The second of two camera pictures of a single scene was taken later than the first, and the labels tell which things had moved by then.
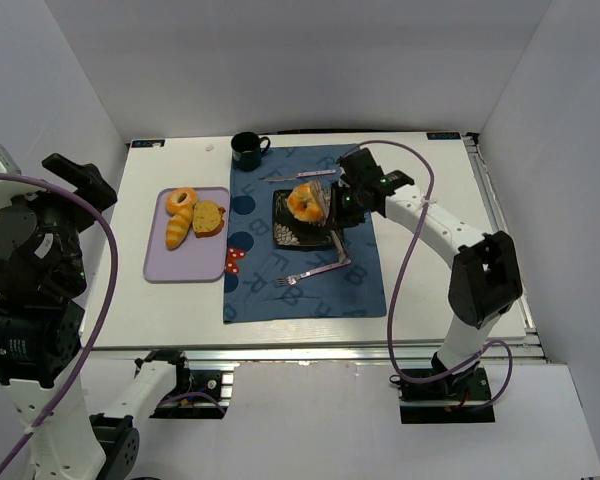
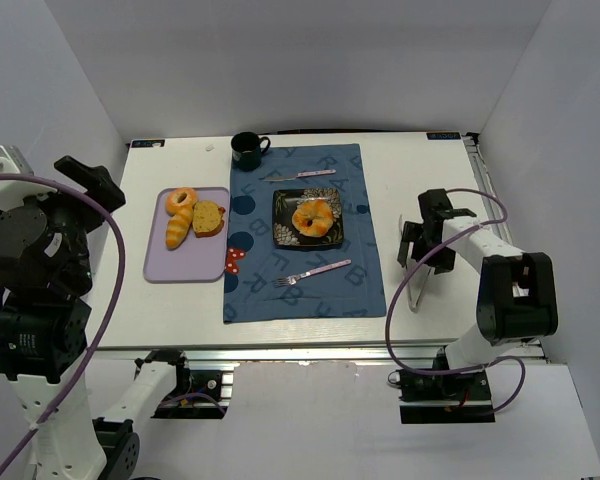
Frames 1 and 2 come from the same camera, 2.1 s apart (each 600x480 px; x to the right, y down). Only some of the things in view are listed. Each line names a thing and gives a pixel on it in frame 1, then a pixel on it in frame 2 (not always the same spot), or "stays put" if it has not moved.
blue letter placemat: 263,283 stays put
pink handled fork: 291,280 stays put
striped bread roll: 177,227 stays put
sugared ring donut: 180,199 stays put
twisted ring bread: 303,204 to 313,218
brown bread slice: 207,218 stays put
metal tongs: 333,234 to 431,274
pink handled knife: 303,174 stays put
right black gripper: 337,206 to 425,245
